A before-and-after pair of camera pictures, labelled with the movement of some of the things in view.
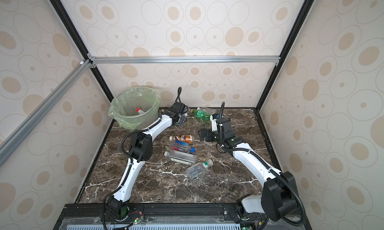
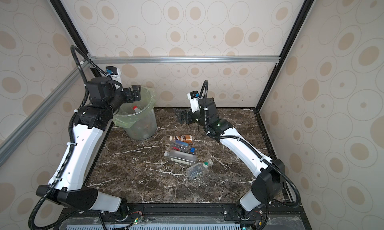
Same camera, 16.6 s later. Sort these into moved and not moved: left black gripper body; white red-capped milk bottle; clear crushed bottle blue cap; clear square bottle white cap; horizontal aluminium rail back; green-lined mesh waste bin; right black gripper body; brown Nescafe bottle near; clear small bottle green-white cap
Moved: right black gripper body; white red-capped milk bottle; left black gripper body
Not moved: clear square bottle white cap; green-lined mesh waste bin; clear crushed bottle blue cap; brown Nescafe bottle near; horizontal aluminium rail back; clear small bottle green-white cap
